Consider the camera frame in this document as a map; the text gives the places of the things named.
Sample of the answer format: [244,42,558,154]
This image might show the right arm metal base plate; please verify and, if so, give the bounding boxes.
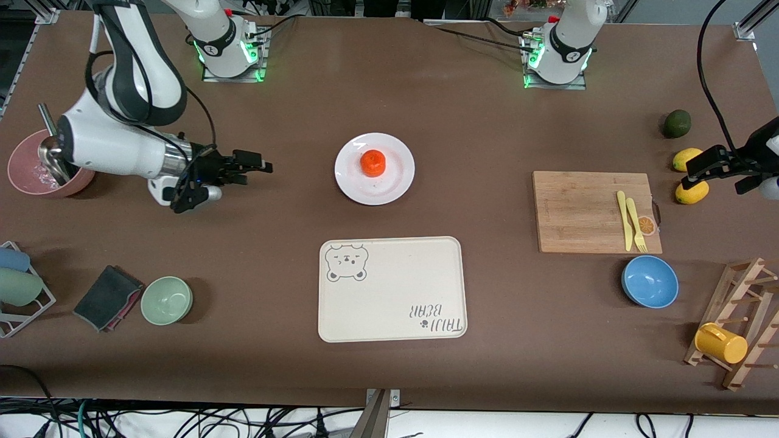
[201,24,270,83]

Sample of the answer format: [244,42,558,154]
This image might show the pink bowl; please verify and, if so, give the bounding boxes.
[7,129,97,199]

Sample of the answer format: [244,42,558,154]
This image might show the brown table cover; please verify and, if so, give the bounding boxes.
[0,9,779,415]

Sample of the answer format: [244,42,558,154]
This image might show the wooden cutting board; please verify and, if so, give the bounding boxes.
[533,171,663,254]

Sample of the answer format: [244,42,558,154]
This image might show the black cable tangle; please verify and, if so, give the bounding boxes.
[0,364,779,438]

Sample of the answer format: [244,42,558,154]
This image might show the black left base cable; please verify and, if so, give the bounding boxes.
[426,24,531,49]

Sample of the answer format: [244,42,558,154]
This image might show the yellow lemon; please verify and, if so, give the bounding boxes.
[672,148,704,173]
[675,179,710,205]

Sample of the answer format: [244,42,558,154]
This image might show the aluminium frame profile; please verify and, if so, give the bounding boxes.
[24,0,83,25]
[733,0,779,42]

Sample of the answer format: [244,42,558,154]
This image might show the yellow mug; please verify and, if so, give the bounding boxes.
[694,322,749,365]

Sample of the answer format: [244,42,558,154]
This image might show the black base cable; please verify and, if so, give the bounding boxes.
[243,12,302,46]
[426,24,531,49]

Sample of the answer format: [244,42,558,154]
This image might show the folded dark grey cloth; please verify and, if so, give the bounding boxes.
[73,265,145,333]

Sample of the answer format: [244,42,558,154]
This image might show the white wire rack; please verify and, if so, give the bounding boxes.
[0,241,57,339]

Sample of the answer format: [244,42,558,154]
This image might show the cream tray with bear print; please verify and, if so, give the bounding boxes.
[318,236,468,343]

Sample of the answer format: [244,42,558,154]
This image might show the dark green avocado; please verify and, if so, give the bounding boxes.
[663,109,692,139]

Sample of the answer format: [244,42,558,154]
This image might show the wooden mug rack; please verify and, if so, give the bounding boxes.
[683,257,779,391]

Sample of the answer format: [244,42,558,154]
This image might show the light blue cup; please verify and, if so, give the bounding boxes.
[0,247,31,273]

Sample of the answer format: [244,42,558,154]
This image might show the pale green bowl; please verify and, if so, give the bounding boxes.
[141,276,194,326]

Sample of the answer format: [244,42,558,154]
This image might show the black right base cable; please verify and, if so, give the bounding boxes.
[243,12,302,46]

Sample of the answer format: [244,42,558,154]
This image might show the white round plate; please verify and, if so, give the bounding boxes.
[334,133,416,206]

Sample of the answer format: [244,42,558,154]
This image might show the yellow plastic fork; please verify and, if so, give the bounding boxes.
[626,198,648,253]

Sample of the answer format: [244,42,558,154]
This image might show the metal scoop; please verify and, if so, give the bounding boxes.
[38,103,77,186]

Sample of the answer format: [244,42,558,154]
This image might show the blue bowl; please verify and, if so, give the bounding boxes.
[621,255,680,309]

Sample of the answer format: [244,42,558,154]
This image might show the yellow plastic knife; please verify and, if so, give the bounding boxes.
[617,190,634,252]

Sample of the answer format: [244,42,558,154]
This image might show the orange mandarin fruit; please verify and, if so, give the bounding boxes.
[359,150,388,178]

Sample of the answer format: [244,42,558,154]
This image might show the grey metal table bracket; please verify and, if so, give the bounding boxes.
[364,388,401,438]

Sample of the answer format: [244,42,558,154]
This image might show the pale green cup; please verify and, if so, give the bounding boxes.
[0,268,44,307]

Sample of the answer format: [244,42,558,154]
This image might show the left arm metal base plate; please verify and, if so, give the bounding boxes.
[522,33,588,91]

